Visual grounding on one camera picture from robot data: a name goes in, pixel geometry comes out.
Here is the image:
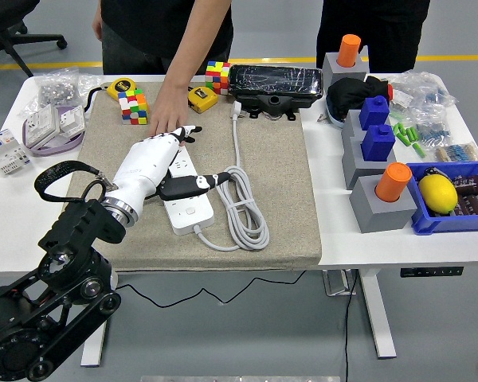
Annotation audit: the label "person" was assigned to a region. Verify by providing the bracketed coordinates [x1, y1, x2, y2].
[315, 0, 431, 75]
[100, 0, 234, 76]

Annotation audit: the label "silver metal bracket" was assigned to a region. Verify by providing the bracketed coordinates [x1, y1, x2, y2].
[322, 269, 358, 298]

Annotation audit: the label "purple plastic tray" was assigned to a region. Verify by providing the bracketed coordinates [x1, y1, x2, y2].
[22, 103, 85, 157]

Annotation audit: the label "white power strip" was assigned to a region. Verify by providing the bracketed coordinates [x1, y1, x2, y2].
[161, 146, 216, 236]

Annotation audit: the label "white circuit breaker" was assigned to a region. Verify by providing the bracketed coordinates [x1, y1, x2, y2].
[0, 129, 33, 176]

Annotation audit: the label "black cloth bundle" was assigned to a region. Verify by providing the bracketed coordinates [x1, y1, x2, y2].
[326, 75, 391, 123]

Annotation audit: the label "yellow lemon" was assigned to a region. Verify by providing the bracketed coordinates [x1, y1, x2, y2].
[417, 174, 459, 212]

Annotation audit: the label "yellow tape measure black label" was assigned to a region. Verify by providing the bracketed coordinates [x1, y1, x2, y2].
[105, 77, 139, 100]

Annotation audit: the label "colourful twisted puzzle cube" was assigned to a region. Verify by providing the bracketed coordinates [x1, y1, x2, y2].
[117, 88, 151, 126]

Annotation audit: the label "large clear plastic bag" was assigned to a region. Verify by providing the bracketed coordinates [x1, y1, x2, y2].
[388, 70, 459, 120]

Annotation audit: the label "black device wrapped in film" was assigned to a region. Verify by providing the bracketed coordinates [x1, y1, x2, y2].
[227, 64, 324, 122]

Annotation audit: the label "blue plastic bin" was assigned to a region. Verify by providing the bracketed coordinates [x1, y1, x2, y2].
[406, 160, 478, 236]

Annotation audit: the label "grey block round hole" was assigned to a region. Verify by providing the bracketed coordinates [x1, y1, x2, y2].
[349, 173, 418, 234]
[322, 50, 368, 87]

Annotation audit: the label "white wall socket panel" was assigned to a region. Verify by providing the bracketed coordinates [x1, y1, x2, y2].
[57, 105, 85, 136]
[25, 105, 61, 147]

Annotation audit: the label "clear bag of screws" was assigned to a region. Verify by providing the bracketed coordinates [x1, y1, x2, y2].
[23, 67, 104, 116]

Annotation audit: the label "black table control panel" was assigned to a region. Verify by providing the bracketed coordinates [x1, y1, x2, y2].
[400, 266, 464, 279]

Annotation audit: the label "white blue curved object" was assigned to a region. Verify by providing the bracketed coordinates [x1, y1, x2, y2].
[326, 99, 347, 129]

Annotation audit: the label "black office chair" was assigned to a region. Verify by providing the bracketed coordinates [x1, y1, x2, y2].
[0, 0, 69, 79]

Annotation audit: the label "orange cylinder peg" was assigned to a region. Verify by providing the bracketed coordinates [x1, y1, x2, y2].
[374, 162, 413, 203]
[336, 33, 362, 68]

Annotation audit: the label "white power strip cable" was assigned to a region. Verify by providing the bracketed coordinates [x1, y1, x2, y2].
[193, 99, 271, 253]

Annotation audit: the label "white table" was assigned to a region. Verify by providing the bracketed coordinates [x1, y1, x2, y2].
[0, 73, 478, 369]

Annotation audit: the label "thin black adapter cord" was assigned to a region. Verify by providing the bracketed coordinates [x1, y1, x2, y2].
[115, 270, 306, 310]

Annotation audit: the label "grey-brown fabric mat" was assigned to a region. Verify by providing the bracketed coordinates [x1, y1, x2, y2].
[63, 81, 323, 274]

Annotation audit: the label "clear bag of resistors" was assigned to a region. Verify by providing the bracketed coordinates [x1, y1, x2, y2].
[433, 141, 478, 163]

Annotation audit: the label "yellow tape measure silver clip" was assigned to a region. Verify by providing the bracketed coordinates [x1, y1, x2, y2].
[187, 85, 219, 115]

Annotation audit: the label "black hanging cable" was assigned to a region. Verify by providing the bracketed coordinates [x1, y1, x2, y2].
[344, 269, 359, 382]

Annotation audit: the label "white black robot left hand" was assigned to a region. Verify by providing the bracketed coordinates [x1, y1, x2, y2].
[110, 125, 238, 209]

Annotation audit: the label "clear bag blue components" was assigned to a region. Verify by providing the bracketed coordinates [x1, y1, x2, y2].
[413, 117, 453, 148]

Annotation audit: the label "blue square peg block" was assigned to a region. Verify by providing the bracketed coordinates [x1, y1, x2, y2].
[358, 95, 390, 131]
[360, 123, 396, 162]

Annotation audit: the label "person's left hand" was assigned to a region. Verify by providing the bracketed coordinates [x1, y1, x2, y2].
[147, 85, 190, 138]

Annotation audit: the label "black white strap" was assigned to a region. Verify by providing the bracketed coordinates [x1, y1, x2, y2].
[82, 84, 109, 116]

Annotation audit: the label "dark brown capacitors pile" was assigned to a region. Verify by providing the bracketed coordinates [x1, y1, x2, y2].
[452, 174, 478, 216]

